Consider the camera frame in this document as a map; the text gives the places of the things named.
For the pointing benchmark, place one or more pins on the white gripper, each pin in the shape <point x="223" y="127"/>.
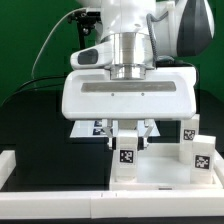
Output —
<point x="90" y="92"/>

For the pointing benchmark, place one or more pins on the white square table top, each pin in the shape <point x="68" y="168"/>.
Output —
<point x="159" y="168"/>

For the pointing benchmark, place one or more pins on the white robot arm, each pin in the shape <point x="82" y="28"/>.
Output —
<point x="151" y="34"/>

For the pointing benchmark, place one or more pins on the marker tag sheet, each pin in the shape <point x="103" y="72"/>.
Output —
<point x="93" y="129"/>

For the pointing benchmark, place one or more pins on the white front fence bar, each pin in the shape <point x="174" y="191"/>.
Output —
<point x="111" y="204"/>

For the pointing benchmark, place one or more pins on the white fence bar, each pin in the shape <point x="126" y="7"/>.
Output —
<point x="111" y="204"/>
<point x="7" y="165"/>

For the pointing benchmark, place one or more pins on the white left fence bar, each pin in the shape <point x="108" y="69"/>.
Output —
<point x="7" y="165"/>

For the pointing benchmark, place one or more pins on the black camera stand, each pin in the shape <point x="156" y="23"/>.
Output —
<point x="81" y="26"/>

